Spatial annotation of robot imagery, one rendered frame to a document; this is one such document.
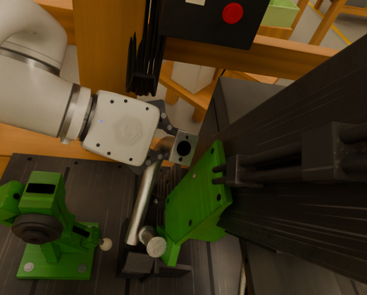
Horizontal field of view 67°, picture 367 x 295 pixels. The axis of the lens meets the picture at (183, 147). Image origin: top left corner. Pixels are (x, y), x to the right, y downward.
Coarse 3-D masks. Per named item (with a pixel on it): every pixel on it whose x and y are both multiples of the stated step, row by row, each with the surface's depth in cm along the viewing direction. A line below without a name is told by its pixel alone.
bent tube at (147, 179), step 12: (180, 132) 46; (156, 144) 57; (168, 144) 50; (180, 144) 52; (192, 144) 47; (180, 156) 46; (192, 156) 47; (156, 168) 59; (144, 180) 59; (144, 192) 58; (144, 204) 58; (132, 216) 59; (144, 216) 59; (132, 228) 58; (132, 240) 58
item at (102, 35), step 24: (72, 0) 53; (96, 0) 53; (120, 0) 53; (144, 0) 53; (96, 24) 56; (120, 24) 56; (96, 48) 60; (120, 48) 60; (96, 72) 65; (120, 72) 65
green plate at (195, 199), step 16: (208, 160) 46; (224, 160) 43; (208, 176) 44; (224, 176) 41; (176, 192) 55; (192, 192) 48; (208, 192) 43; (224, 192) 39; (176, 208) 52; (192, 208) 46; (208, 208) 42; (224, 208) 39; (176, 224) 50; (192, 224) 45; (208, 224) 46; (176, 240) 49; (208, 240) 51
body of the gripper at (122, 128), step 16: (96, 96) 40; (112, 96) 40; (96, 112) 40; (112, 112) 40; (128, 112) 41; (144, 112) 42; (96, 128) 40; (112, 128) 41; (128, 128) 42; (144, 128) 43; (96, 144) 40; (112, 144) 41; (128, 144) 42; (144, 144) 43; (128, 160) 43; (144, 160) 44
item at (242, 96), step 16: (224, 80) 63; (240, 80) 64; (224, 96) 59; (240, 96) 60; (256, 96) 61; (208, 112) 68; (224, 112) 57; (240, 112) 56; (208, 128) 67; (208, 144) 65; (192, 160) 81
